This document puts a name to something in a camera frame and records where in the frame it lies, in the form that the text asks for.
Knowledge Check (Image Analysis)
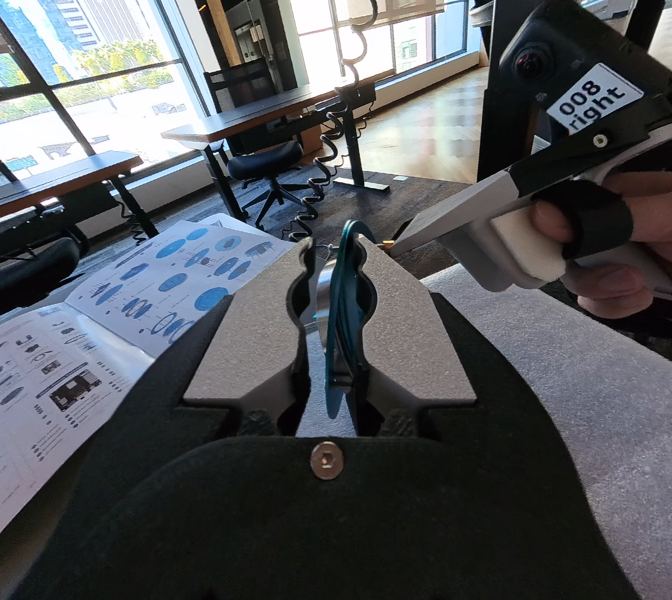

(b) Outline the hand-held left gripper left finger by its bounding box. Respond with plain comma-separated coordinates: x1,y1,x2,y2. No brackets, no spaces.
183,237,315,424

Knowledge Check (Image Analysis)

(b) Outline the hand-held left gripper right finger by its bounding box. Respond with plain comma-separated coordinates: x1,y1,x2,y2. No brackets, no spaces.
355,234,477,424

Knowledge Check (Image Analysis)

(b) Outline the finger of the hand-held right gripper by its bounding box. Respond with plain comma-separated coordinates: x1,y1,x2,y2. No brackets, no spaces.
447,202,574,293
390,165,538,254

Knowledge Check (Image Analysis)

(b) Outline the blue round metal base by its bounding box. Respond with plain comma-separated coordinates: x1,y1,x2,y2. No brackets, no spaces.
315,218,379,424

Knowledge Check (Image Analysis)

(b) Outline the dark grey desk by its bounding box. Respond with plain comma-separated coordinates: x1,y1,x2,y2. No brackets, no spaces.
0,212,316,600

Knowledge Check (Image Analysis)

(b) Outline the printed instruction booklet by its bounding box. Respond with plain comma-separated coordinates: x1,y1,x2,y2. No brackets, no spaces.
0,212,297,534

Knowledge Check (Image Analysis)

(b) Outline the white foam sheet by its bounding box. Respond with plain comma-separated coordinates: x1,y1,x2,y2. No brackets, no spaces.
297,262,672,600

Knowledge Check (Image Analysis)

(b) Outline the black office chair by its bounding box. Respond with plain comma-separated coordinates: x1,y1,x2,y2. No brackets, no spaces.
204,56,308,229
0,235,85,313

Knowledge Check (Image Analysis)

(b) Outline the long beige table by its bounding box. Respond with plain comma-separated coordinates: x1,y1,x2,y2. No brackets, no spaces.
161,68,397,220

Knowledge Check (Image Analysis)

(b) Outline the wooden office table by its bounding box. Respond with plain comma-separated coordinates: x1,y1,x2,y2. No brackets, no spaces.
0,148,161,245

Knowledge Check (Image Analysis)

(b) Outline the large window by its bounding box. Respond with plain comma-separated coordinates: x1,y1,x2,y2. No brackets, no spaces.
0,0,490,185

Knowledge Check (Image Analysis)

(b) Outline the black coiled cable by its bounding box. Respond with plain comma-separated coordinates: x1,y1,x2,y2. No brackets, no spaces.
288,0,391,240

